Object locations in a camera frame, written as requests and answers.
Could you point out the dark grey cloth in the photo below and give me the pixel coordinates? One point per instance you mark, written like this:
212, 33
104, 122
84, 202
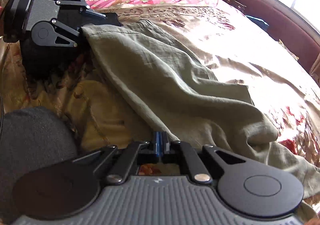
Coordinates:
31, 138

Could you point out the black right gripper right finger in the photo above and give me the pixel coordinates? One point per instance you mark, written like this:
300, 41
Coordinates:
246, 186

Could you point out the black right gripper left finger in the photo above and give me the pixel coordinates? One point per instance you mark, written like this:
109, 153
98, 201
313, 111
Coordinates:
69, 187

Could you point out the olive green pants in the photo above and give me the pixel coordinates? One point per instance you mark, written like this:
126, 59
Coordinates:
167, 86

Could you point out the floral satin bedspread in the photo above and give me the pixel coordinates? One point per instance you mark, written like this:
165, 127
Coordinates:
230, 49

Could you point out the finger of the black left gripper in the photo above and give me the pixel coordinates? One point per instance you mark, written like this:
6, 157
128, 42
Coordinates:
64, 33
78, 12

